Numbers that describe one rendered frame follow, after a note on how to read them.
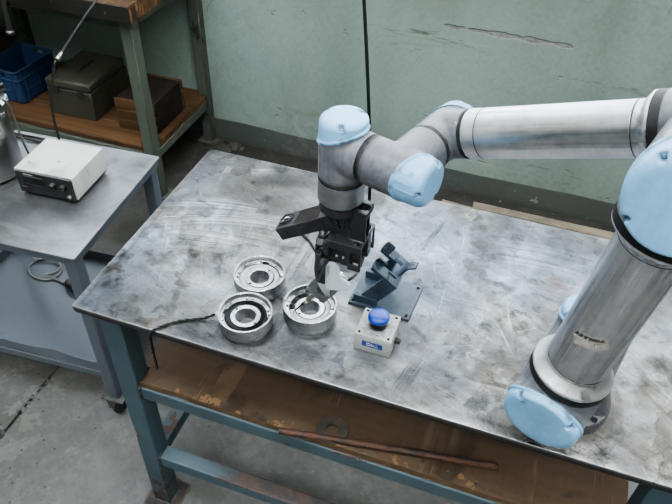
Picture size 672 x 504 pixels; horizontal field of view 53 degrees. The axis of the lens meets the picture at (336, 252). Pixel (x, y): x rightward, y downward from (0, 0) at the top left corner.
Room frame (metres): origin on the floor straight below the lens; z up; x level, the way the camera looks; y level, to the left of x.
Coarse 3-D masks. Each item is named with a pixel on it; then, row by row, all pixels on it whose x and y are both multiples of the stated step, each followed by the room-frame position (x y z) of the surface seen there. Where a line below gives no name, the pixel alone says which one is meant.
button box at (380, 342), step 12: (360, 324) 0.85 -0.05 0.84; (372, 324) 0.84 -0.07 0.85; (396, 324) 0.85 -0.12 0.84; (360, 336) 0.82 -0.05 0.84; (372, 336) 0.82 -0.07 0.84; (384, 336) 0.82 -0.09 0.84; (396, 336) 0.85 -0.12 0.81; (360, 348) 0.82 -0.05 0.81; (372, 348) 0.81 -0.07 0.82; (384, 348) 0.81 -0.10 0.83
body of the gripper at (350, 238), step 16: (320, 208) 0.84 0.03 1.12; (368, 208) 0.85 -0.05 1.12; (336, 224) 0.84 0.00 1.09; (352, 224) 0.83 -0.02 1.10; (368, 224) 0.84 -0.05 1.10; (320, 240) 0.84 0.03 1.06; (336, 240) 0.83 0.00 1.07; (352, 240) 0.83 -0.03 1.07; (368, 240) 0.85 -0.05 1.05; (336, 256) 0.83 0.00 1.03; (352, 256) 0.82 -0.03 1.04
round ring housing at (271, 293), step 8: (256, 256) 1.03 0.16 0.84; (264, 256) 1.03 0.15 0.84; (240, 264) 1.01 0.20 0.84; (248, 264) 1.02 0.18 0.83; (256, 264) 1.02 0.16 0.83; (272, 264) 1.02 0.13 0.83; (280, 264) 1.01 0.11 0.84; (240, 272) 0.99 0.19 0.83; (248, 272) 0.99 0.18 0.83; (256, 272) 1.00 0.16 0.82; (264, 272) 1.00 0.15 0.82; (272, 272) 1.00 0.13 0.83; (280, 272) 1.00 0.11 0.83; (248, 280) 0.97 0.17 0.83; (256, 280) 1.00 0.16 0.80; (264, 280) 1.00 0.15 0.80; (272, 280) 0.97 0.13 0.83; (280, 280) 0.97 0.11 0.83; (240, 288) 0.94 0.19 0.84; (272, 288) 0.94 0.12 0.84; (280, 288) 0.95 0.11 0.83; (264, 296) 0.93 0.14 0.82; (272, 296) 0.94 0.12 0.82
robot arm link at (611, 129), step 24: (648, 96) 0.74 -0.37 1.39; (432, 120) 0.88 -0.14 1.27; (456, 120) 0.87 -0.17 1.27; (480, 120) 0.85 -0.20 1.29; (504, 120) 0.82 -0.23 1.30; (528, 120) 0.80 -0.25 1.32; (552, 120) 0.78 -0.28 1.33; (576, 120) 0.77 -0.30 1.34; (600, 120) 0.75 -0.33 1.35; (624, 120) 0.73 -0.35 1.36; (648, 120) 0.71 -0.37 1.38; (456, 144) 0.85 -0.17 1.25; (480, 144) 0.83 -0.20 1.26; (504, 144) 0.81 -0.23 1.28; (528, 144) 0.79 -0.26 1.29; (552, 144) 0.77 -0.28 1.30; (576, 144) 0.75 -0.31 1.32; (600, 144) 0.73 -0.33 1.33; (624, 144) 0.72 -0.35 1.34; (648, 144) 0.69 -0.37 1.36
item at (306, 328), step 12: (300, 288) 0.95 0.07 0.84; (288, 300) 0.92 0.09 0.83; (300, 300) 0.92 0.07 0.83; (336, 300) 0.91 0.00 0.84; (288, 312) 0.89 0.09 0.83; (300, 312) 0.89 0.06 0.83; (336, 312) 0.90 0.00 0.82; (288, 324) 0.87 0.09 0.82; (300, 324) 0.85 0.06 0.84; (312, 324) 0.85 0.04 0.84; (324, 324) 0.86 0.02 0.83
